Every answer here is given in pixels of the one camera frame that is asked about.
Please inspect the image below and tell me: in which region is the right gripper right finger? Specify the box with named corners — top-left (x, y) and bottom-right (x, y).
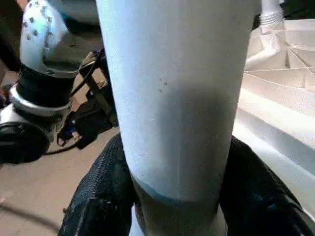
top-left (220, 136), bottom-right (315, 236)

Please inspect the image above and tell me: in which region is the white plastic table leg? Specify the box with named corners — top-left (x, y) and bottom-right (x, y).
top-left (260, 0), bottom-right (286, 26)
top-left (95, 0), bottom-right (262, 236)

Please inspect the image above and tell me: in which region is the white plastic table top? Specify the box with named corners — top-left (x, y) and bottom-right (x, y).
top-left (233, 17), bottom-right (315, 215)

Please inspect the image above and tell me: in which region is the black metal support frame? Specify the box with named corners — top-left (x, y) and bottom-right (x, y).
top-left (56, 46), bottom-right (119, 151)

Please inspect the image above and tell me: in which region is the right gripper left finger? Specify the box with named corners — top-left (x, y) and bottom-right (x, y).
top-left (57, 134), bottom-right (135, 236)

